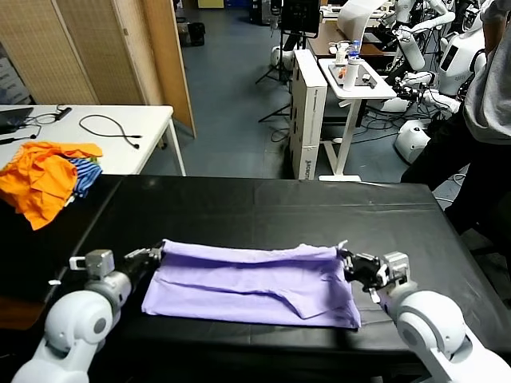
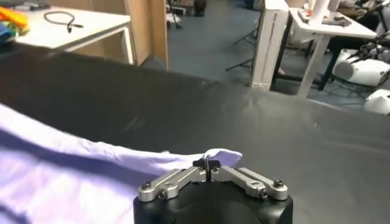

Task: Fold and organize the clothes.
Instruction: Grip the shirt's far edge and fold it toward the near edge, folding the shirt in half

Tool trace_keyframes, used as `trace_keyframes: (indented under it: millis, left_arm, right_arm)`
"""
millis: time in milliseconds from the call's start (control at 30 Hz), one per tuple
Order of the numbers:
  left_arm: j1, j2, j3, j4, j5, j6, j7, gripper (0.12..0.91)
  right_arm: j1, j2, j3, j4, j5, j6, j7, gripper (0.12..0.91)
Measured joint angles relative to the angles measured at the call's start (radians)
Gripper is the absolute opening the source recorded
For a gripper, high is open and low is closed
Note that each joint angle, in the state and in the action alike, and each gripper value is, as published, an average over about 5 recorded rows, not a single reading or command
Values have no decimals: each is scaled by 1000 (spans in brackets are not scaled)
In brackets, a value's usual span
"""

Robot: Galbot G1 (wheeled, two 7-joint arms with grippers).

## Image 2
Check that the small white standing desk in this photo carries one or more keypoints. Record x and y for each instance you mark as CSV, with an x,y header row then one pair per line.
x,y
335,29

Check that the black waste bin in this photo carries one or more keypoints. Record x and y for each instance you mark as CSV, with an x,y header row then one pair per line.
x,y
200,7

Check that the orange garment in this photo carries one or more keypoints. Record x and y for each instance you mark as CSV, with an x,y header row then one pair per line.
x,y
15,18

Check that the tall white cardboard box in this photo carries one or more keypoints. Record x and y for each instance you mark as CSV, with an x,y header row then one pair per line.
x,y
268,45

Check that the white robot with black hand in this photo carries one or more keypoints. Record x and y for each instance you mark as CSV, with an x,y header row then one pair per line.
x,y
362,70

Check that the blue striped garment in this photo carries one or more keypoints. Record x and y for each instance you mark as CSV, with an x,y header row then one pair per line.
x,y
4,32

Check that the white tumbler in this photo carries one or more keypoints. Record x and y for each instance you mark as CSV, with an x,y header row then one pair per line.
x,y
318,10

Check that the white domed robot base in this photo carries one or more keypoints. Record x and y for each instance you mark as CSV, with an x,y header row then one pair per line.
x,y
377,103

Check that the white table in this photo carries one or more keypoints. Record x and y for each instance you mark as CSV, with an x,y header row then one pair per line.
x,y
91,24

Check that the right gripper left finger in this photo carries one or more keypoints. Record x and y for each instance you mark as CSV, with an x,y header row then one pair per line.
x,y
170,184

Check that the grey tray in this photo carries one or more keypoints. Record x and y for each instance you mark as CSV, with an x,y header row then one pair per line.
x,y
332,20

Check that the wooden folding screen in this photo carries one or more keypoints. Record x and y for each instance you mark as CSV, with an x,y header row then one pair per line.
x,y
146,30

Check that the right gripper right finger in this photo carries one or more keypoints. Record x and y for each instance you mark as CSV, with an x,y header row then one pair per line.
x,y
243,181

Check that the lavender t-shirt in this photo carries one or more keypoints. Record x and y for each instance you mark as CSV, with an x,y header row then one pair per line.
x,y
61,182

